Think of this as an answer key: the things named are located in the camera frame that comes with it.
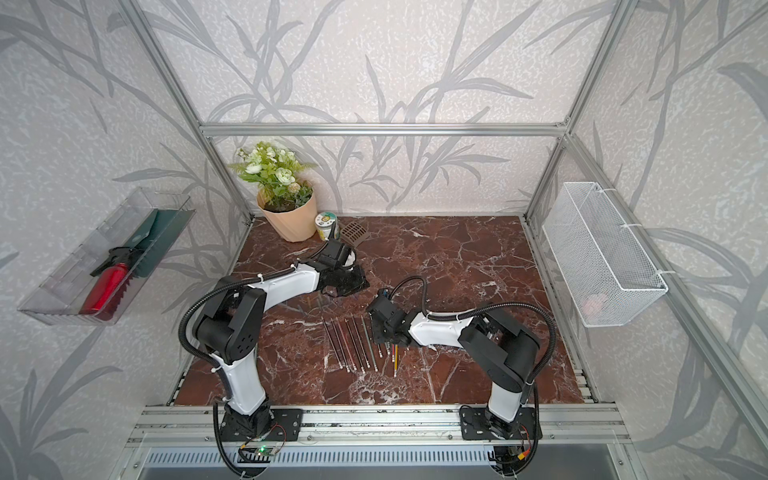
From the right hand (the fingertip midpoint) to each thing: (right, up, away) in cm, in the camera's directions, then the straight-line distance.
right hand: (377, 327), depth 91 cm
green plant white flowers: (-33, +49, +4) cm, 59 cm away
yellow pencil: (+6, -7, -6) cm, 11 cm away
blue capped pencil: (-2, -8, -8) cm, 11 cm away
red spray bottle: (-52, +19, -31) cm, 63 cm away
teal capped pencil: (0, -8, -8) cm, 12 cm away
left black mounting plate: (-21, -19, -18) cm, 34 cm away
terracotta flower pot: (-29, +32, +12) cm, 45 cm away
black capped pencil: (-6, -5, -4) cm, 9 cm away
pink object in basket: (+54, +11, -20) cm, 59 cm away
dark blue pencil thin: (-13, -4, -4) cm, 14 cm away
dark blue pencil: (-10, -4, -4) cm, 12 cm away
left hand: (-2, +13, +4) cm, 14 cm away
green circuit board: (-28, -26, -19) cm, 42 cm away
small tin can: (-21, +33, +17) cm, 43 cm away
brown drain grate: (-11, +29, +21) cm, 38 cm away
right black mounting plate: (+26, -19, -18) cm, 36 cm away
